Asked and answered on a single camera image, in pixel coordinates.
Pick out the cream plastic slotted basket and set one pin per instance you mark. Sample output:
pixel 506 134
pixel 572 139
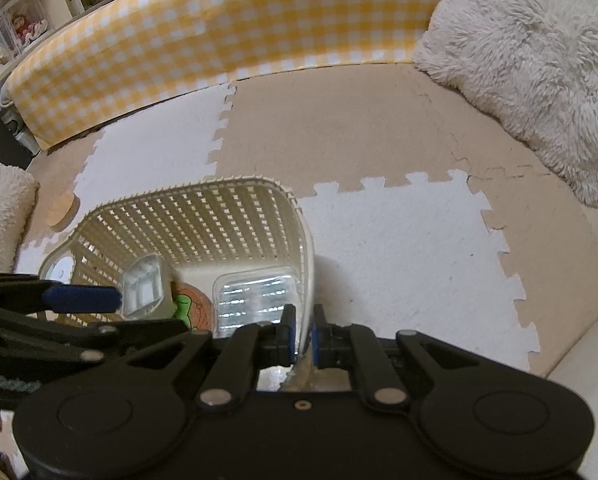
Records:
pixel 204 220

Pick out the small clear plastic box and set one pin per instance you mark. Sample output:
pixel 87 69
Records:
pixel 146 285

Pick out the yellow checkered cover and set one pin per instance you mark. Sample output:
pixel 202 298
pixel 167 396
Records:
pixel 204 35

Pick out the clear case with pink doll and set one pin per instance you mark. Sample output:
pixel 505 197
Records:
pixel 24 25

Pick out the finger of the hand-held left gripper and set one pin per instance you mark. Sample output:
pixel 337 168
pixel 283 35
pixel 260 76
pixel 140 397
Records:
pixel 79 298
pixel 54 332

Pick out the clear ribbed plastic container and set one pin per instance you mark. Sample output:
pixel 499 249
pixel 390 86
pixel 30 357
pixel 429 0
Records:
pixel 249 295

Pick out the round wooden coaster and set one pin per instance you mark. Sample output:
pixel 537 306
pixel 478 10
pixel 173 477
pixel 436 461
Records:
pixel 61 212

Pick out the cork coaster with green frog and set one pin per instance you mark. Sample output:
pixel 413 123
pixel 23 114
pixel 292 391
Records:
pixel 194 310

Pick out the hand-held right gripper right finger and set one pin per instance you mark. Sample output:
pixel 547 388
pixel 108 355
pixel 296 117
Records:
pixel 317 340

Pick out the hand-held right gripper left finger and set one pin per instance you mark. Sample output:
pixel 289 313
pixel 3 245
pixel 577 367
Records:
pixel 289 332

